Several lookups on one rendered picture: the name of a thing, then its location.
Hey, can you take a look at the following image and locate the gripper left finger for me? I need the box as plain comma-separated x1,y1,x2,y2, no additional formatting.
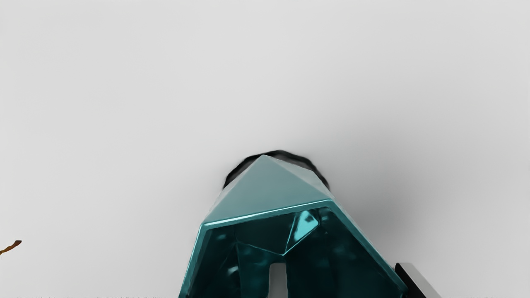
269,262,289,298

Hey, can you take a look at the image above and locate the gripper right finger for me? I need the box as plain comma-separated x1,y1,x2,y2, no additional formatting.
394,262,442,298

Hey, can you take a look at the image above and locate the teal faceted mug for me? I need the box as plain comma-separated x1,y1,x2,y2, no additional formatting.
178,154,409,298

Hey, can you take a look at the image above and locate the thin brown stem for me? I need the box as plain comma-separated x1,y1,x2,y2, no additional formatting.
0,240,22,256

